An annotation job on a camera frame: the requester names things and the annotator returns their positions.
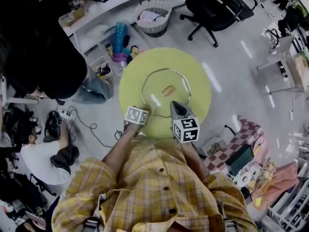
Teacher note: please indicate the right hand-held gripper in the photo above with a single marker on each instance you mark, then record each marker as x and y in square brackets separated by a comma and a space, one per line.
[187, 129]

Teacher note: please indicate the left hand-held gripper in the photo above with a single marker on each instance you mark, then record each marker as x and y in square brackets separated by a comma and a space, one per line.
[135, 115]

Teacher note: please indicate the person's left forearm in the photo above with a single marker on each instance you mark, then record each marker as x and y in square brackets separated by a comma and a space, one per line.
[120, 146]

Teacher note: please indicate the person's right forearm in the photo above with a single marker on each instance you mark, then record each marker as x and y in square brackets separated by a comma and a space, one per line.
[193, 158]

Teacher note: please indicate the round table green tablecloth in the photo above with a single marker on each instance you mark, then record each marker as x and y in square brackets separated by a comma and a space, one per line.
[198, 76]

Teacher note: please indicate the purple bag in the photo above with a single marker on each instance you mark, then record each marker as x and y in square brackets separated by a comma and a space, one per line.
[120, 57]

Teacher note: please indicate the pink white checkered cloth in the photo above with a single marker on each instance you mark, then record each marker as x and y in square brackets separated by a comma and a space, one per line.
[243, 134]

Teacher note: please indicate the white storage bin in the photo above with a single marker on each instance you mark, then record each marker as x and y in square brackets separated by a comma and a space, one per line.
[95, 63]

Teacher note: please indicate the white power strip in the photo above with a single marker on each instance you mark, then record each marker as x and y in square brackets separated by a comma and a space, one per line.
[65, 113]

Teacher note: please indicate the small clear plastic box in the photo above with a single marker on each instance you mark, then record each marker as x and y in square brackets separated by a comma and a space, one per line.
[108, 47]

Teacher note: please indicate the dark green box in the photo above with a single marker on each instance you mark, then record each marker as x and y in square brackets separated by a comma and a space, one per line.
[241, 159]

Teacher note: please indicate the black equipment bundle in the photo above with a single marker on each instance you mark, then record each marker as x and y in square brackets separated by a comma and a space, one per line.
[53, 124]

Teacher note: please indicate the person's yellow plaid shirt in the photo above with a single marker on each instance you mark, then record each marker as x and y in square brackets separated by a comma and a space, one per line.
[152, 197]

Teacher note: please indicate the pink round stool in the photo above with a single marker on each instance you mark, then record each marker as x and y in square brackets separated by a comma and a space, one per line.
[262, 149]

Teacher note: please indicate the white tape roll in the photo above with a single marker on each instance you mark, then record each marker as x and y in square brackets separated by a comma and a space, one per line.
[241, 180]

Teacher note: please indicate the white woven basket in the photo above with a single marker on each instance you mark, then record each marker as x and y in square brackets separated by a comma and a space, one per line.
[152, 24]

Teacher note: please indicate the flower bouquet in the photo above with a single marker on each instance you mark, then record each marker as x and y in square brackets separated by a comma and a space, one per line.
[265, 173]

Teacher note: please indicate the black office chair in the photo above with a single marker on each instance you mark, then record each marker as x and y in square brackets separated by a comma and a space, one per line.
[241, 1]
[210, 11]

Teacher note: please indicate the yellow cup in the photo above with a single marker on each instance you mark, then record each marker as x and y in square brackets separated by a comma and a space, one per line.
[258, 201]

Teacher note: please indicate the black chair base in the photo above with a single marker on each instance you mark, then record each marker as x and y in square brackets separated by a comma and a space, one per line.
[42, 185]

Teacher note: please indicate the pink cushion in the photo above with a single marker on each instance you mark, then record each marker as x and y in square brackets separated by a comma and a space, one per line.
[282, 182]

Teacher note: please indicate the white desk wooden top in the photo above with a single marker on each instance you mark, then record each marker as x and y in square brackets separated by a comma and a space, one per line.
[299, 69]

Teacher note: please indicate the white metal shelf unit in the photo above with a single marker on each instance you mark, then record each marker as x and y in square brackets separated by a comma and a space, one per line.
[287, 197]

